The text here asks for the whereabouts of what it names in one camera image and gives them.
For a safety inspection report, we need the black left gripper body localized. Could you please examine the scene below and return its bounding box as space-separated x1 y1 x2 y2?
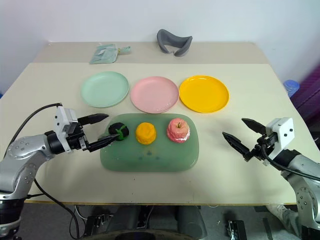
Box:
66 122 91 152

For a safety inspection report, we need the pale green plastic pouch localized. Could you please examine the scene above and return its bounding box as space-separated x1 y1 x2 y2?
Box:
89 43 133 65

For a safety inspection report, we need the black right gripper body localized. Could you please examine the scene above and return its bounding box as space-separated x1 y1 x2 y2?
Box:
243 134 276 163

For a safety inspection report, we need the black cable under table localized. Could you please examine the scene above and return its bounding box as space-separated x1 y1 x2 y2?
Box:
24 178 80 240

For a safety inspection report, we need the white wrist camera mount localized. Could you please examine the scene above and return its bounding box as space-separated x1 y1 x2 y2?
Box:
265 116 295 161
52 106 80 153

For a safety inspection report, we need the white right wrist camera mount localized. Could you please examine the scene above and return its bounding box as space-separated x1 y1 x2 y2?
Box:
265 116 295 161

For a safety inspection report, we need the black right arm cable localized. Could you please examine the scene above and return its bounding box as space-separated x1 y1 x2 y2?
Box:
259 142 320 182

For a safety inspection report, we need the dark green toy vegetable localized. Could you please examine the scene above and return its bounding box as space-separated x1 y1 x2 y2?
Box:
107 121 130 141

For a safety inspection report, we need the blue water bottle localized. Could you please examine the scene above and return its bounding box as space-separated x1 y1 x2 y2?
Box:
283 79 301 98

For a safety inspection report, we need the orange toy fruit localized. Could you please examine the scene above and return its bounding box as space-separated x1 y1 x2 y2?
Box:
135 121 158 145

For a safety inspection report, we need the red toy apple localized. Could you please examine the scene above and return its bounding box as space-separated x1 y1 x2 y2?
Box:
166 118 191 144

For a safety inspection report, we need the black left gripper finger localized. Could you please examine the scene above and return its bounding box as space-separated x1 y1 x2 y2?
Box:
78 113 110 126
87 134 118 153

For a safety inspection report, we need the dark rounded shape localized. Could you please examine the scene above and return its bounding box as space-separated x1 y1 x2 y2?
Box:
107 205 208 240

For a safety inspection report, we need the grey curved foam pad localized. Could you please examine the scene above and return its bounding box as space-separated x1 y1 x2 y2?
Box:
156 28 193 58

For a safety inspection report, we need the yellow plate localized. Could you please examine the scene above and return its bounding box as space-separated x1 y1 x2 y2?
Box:
178 74 230 115

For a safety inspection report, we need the white shoe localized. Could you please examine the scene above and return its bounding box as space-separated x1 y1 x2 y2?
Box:
264 203 301 236

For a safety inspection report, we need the light green plate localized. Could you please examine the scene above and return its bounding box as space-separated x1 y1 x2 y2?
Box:
80 71 130 109

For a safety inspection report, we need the black box under table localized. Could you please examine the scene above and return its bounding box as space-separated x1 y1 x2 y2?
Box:
84 213 113 236
227 219 248 240

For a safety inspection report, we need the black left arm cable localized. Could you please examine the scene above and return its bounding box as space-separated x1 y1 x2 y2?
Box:
4 102 63 153

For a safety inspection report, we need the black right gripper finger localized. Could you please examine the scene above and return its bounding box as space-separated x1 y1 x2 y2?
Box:
221 131 251 157
241 117 267 136

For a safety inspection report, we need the pink plate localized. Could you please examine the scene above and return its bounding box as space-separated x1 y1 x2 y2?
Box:
129 76 180 114

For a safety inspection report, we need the purple ribbed object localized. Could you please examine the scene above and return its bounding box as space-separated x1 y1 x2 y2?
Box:
291 63 320 123

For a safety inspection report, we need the translucent green tray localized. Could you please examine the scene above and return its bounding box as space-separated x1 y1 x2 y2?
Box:
99 112 200 173

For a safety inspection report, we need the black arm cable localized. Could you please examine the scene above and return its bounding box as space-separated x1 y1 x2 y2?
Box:
4 102 63 153
259 142 320 182

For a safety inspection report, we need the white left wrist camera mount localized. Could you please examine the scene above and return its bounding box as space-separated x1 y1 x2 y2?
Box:
52 106 80 153

